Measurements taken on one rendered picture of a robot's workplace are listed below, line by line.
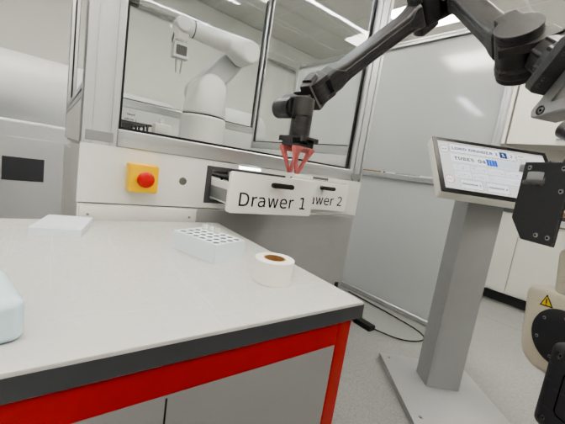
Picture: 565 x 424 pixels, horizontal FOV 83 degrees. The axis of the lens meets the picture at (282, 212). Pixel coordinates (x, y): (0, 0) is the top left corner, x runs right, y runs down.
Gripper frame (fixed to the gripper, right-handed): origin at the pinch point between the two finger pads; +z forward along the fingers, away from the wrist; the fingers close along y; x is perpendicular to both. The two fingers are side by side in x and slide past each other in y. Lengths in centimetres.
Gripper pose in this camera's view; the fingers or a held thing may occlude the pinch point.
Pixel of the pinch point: (293, 170)
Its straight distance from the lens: 90.2
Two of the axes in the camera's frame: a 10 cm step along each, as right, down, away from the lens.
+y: -6.0, -2.0, 7.8
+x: -7.9, -0.4, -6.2
